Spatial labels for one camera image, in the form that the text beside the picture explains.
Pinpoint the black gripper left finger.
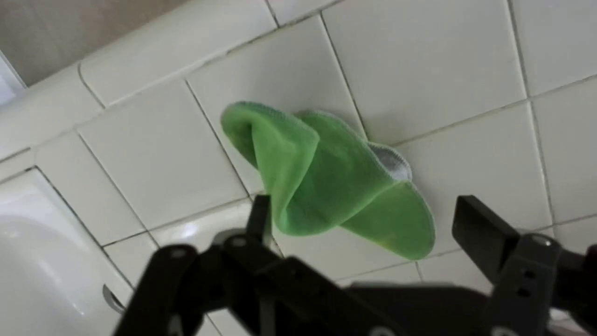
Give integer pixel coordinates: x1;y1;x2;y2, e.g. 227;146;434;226
111;195;277;336

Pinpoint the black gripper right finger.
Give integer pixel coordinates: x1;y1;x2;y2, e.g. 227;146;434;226
451;195;597;336

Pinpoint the green cleaning cloth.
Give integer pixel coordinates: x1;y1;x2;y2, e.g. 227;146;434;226
218;99;436;262

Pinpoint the white sink basin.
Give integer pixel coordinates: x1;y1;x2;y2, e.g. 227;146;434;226
0;167;136;336

